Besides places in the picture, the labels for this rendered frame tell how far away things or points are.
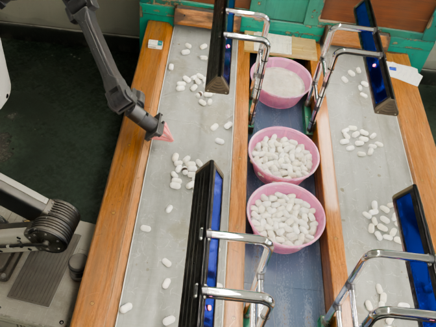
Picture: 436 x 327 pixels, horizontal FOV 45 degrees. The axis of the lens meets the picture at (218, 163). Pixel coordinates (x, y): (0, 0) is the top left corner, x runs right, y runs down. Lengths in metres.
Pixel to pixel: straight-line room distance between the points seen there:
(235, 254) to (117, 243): 0.36
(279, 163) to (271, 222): 0.28
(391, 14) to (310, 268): 1.26
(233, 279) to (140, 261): 0.29
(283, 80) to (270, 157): 0.47
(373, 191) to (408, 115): 0.46
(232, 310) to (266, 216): 0.38
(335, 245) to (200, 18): 1.20
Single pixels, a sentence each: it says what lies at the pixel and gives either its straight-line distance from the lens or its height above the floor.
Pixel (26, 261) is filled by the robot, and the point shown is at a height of 0.47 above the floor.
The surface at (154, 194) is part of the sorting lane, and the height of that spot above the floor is 0.74.
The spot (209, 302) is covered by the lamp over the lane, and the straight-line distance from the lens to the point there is 1.22.
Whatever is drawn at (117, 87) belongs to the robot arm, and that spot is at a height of 0.97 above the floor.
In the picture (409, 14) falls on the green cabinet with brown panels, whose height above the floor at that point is 0.95.
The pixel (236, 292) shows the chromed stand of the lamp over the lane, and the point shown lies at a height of 1.12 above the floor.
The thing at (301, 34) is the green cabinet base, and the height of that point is 0.79.
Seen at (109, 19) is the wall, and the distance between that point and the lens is 3.49.
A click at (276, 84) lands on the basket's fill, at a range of 2.29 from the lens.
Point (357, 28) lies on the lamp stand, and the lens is 2.05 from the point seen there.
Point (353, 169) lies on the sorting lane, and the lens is 2.04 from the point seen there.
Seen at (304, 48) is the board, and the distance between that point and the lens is 2.47.
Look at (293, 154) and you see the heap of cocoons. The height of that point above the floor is 0.74.
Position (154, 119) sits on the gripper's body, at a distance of 1.87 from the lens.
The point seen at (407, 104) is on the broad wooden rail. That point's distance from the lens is 2.37.
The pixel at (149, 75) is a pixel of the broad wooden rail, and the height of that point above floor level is 0.76.
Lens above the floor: 2.16
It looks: 48 degrees down
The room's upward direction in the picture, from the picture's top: 10 degrees clockwise
